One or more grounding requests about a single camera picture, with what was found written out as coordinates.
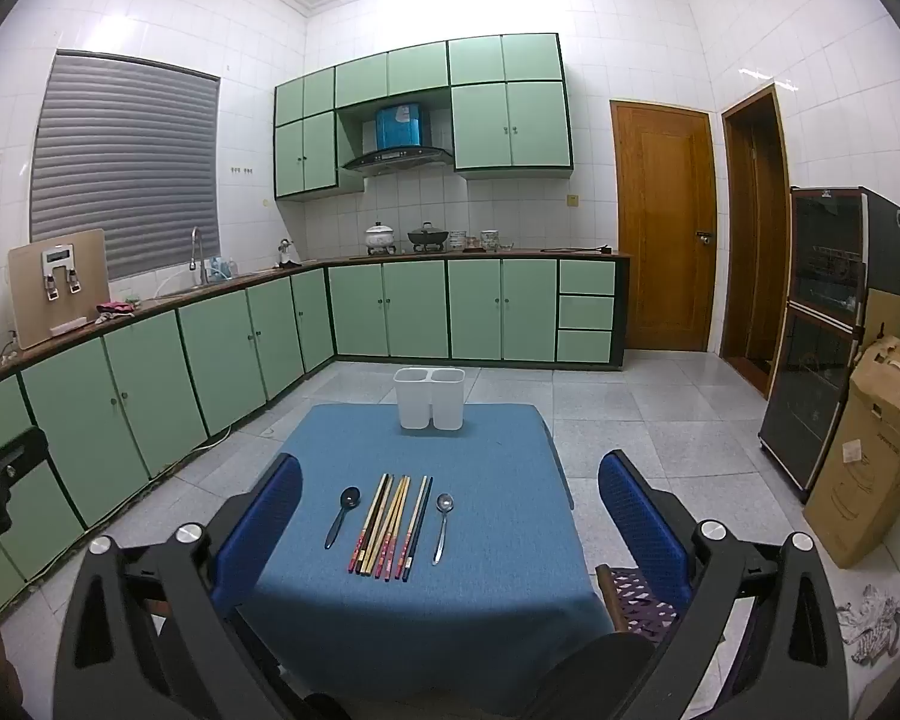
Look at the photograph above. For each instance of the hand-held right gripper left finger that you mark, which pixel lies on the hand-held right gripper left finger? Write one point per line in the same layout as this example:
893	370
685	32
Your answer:
262	525

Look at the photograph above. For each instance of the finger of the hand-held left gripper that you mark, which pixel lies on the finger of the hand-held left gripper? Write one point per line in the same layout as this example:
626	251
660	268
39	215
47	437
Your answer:
15	461

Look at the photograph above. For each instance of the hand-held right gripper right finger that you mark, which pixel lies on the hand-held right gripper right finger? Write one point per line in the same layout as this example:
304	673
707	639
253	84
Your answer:
641	532

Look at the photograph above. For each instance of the black spoon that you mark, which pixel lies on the black spoon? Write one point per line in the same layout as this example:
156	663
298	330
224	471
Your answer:
349	499

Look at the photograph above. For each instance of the row of chopsticks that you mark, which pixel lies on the row of chopsticks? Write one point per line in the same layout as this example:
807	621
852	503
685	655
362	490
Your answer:
390	525

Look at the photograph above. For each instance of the metal spoon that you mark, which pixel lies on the metal spoon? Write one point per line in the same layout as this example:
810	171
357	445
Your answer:
444	504

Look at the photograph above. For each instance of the white double utensil holder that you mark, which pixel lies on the white double utensil holder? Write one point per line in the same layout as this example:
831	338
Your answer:
427	397

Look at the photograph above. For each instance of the chair with patterned cushion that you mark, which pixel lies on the chair with patterned cushion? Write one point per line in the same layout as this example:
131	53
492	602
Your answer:
637	600

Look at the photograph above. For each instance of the beige water purifier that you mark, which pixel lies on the beige water purifier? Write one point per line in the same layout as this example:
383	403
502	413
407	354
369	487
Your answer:
37	300

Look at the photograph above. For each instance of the pink cloth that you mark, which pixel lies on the pink cloth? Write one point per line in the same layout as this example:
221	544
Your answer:
116	307

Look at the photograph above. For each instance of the blue tablecloth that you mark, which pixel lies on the blue tablecloth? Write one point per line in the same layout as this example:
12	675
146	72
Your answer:
457	465

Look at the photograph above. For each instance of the large cardboard box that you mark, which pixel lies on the large cardboard box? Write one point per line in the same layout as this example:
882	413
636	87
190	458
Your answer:
870	457

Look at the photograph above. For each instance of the crumpled cloth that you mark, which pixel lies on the crumpled cloth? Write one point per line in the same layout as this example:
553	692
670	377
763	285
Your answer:
870	622

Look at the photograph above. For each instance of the black glass-front cabinet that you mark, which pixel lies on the black glass-front cabinet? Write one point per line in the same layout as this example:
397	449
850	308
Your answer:
817	360

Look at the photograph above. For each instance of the green base cabinets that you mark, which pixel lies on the green base cabinets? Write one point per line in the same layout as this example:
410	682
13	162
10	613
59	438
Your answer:
420	307

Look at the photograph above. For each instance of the metal faucet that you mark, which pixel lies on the metal faucet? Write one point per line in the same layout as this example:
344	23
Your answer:
195	247

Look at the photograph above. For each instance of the black cooktop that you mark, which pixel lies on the black cooktop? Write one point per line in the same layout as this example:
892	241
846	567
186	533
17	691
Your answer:
574	250

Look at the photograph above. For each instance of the wooden door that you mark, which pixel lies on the wooden door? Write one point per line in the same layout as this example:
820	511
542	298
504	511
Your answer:
660	225

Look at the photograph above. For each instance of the white cooking pot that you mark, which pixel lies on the white cooking pot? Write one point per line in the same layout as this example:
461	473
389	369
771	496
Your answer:
381	238

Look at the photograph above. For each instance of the grey window blind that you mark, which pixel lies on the grey window blind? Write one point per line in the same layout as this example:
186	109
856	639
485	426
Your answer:
127	165

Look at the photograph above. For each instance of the flat cardboard sheet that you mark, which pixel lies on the flat cardboard sheet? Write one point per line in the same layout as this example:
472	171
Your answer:
889	315

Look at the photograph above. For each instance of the black wok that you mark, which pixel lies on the black wok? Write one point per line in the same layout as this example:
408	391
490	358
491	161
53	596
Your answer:
426	238

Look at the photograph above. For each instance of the range hood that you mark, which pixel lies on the range hood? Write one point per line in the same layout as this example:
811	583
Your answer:
399	131

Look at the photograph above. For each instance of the wooden doorway frame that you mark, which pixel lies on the wooden doorway frame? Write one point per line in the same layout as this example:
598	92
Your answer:
731	240

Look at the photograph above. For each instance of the green wall cabinets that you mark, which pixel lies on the green wall cabinets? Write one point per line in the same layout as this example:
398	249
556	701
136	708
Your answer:
510	120

